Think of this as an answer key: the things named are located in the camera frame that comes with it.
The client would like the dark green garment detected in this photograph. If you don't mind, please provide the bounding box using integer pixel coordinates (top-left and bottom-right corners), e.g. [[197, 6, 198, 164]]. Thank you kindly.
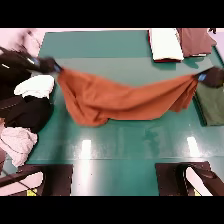
[[194, 81, 224, 127]]

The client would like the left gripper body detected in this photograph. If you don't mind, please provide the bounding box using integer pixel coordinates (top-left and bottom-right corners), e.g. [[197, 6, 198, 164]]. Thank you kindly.
[[39, 57, 64, 74]]

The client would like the brown garment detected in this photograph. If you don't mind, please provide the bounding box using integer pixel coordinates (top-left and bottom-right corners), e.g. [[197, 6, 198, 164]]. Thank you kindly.
[[176, 28, 218, 59]]

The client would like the white garment folded flat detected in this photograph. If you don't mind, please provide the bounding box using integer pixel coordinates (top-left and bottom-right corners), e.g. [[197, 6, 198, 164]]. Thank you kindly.
[[148, 28, 185, 62]]

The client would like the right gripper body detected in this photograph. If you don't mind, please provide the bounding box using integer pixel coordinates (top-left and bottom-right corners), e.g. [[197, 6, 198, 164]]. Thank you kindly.
[[197, 66, 222, 89]]

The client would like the pale pink garment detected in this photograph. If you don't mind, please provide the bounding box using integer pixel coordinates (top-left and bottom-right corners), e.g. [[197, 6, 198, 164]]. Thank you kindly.
[[0, 125, 39, 168]]

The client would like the black bunched garment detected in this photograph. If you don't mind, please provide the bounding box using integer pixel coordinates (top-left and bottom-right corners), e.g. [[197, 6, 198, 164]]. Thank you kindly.
[[0, 94, 55, 135]]

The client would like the orange T-shirt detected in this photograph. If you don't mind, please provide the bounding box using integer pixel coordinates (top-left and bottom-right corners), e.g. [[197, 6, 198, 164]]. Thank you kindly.
[[55, 68, 200, 128]]

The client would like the white bunched garment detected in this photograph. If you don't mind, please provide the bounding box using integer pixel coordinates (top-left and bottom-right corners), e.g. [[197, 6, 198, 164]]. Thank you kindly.
[[13, 74, 56, 100]]

